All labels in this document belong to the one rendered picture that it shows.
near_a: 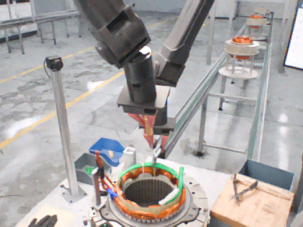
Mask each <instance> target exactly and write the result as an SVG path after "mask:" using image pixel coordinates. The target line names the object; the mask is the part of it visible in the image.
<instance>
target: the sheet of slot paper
mask: <svg viewBox="0 0 303 227"><path fill-rule="evenodd" d="M48 214H49V215H50V216H52V215H53V214H57V216H58V217H57V218H58V220H57V222H56V224H55V225H54V226H53V227H68V225H69V224H70V223H71V222H72V220H73V219H74V218H75V217H76V216H77V214H75V213H73V212H69V211H66V210H63V209H61V208H57V207H53V206H51V205H47V204H45V203H44V204H43V205H42V206H41V207H40V208H39V209H38V210H37V211H36V212H35V213H34V214H33V215H32V216H31V217H30V218H29V219H28V220H27V221H26V222H25V223H22V222H21V223H20V224H19V225H17V227H27V226H29V224H30V223H31V220H32V219H33V218H37V221H36V222H35V224H37V222H38V221H39V220H40V219H41V218H43V217H44V216H46V215H48Z"/></svg>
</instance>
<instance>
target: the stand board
mask: <svg viewBox="0 0 303 227"><path fill-rule="evenodd" d="M237 177H238V178H240V179H242V180H246V181H249V182H251V183H254V182H255V181H256V180H254V179H250V178H248V177H245V176H241V175H238V174H237ZM258 185H261V186H264V187H266V188H270V189H272V190H276V191H278V192H281V193H284V194H287V195H289V196H291V199H290V200H286V199H284V198H281V197H278V196H275V195H274V194H269V193H268V192H263V191H262V190H260V189H254V190H251V191H248V192H247V193H246V194H243V201H239V200H238V202H237V204H236V199H234V198H233V199H232V200H231V201H229V199H230V198H231V197H232V194H233V192H234V191H233V181H232V180H231V178H230V179H229V181H228V182H227V184H226V185H225V187H224V188H223V191H222V192H221V193H220V195H219V197H218V198H217V199H216V201H215V203H214V204H213V206H212V207H211V209H210V211H209V216H210V217H212V218H214V219H216V220H220V221H221V222H224V223H226V224H228V225H231V226H233V227H285V225H286V221H287V218H288V213H289V211H290V207H291V205H292V199H293V196H294V193H293V192H288V191H287V190H282V189H280V188H278V187H274V186H271V185H268V184H265V183H262V182H258ZM236 186H237V193H239V192H241V191H242V190H243V189H244V190H245V189H247V188H249V186H247V185H244V184H242V183H238V182H237V181H236ZM264 204H266V205H269V206H272V207H275V211H274V214H272V213H270V212H267V211H265V210H263V206H264Z"/></svg>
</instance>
